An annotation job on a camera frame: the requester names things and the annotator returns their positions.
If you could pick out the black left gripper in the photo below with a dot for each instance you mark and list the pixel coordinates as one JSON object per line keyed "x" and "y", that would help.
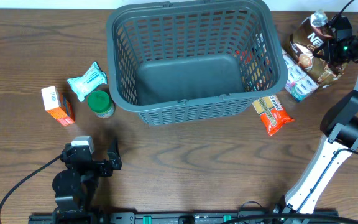
{"x": 106, "y": 169}

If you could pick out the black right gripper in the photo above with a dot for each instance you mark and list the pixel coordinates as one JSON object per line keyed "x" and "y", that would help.
{"x": 334, "y": 50}

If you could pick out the brown Nescafe Gold coffee bag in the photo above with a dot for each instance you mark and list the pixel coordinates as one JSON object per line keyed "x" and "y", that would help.
{"x": 308, "y": 47}

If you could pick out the Kleenex tissue multipack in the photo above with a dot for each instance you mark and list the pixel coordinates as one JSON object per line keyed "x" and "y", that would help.
{"x": 298, "y": 84}

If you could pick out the green lid glass jar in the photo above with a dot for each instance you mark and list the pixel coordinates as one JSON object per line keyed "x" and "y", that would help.
{"x": 101, "y": 104}

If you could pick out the orange and white carton box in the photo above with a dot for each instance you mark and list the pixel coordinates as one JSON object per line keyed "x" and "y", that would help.
{"x": 57, "y": 106}

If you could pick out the orange San Remo spaghetti pack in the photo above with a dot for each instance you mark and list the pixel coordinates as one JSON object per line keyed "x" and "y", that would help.
{"x": 272, "y": 113}

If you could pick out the grey plastic shopping basket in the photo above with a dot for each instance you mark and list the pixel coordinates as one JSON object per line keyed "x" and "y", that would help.
{"x": 173, "y": 62}

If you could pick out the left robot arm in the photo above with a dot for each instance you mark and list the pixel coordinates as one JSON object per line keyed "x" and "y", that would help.
{"x": 76, "y": 186}

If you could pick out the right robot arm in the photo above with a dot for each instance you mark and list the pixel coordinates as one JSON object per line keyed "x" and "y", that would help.
{"x": 339, "y": 141}

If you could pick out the teal wet wipes packet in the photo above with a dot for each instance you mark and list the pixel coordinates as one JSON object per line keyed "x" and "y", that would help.
{"x": 85, "y": 84}

